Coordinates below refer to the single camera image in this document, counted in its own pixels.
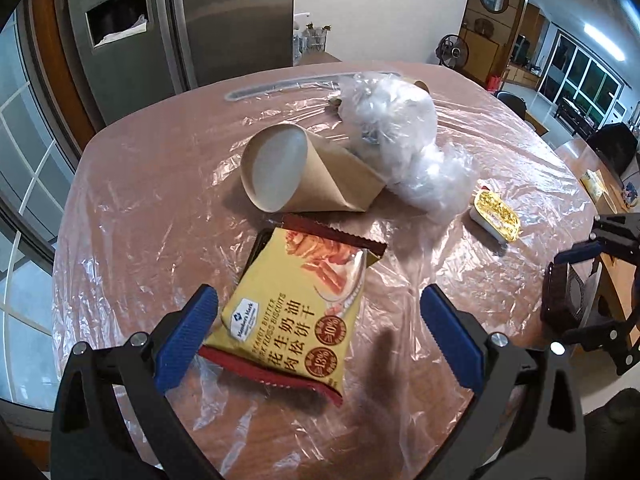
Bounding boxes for clear plastic bag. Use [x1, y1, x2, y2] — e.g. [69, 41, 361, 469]
[336, 72, 476, 221]

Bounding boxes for black plastic tray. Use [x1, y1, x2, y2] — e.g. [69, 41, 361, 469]
[542, 260, 601, 333]

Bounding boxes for large room window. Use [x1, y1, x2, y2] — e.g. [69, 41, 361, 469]
[537, 30, 632, 126]

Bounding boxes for white-framed glass door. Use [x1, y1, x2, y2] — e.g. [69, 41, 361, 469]
[0, 5, 96, 411]

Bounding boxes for black chair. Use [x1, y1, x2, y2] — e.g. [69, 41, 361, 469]
[495, 91, 529, 122]

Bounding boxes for wooden cabinet with round mirror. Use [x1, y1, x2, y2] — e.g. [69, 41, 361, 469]
[457, 0, 531, 86]

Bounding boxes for yellow red snack packet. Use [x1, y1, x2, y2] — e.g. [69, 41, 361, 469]
[199, 214, 388, 406]

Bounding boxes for black floor fan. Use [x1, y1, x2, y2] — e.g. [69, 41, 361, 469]
[436, 34, 470, 67]

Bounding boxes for dark padded armchair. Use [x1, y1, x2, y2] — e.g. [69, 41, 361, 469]
[585, 122, 640, 177]

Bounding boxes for yellow tissue box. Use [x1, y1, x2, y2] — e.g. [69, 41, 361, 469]
[580, 169, 619, 206]

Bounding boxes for water bottle with white pump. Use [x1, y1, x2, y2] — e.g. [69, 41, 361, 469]
[292, 10, 311, 57]

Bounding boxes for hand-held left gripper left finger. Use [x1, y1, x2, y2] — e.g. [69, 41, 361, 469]
[50, 283, 221, 480]

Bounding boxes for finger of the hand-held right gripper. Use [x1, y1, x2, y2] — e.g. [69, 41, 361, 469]
[557, 305, 640, 376]
[552, 212, 640, 267]

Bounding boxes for small yellow butter tub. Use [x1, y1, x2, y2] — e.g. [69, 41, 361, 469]
[469, 187, 522, 245]

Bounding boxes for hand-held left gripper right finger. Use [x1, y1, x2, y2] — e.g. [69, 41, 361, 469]
[419, 283, 587, 480]

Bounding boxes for stainless steel refrigerator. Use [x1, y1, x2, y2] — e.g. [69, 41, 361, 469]
[65, 0, 296, 126]

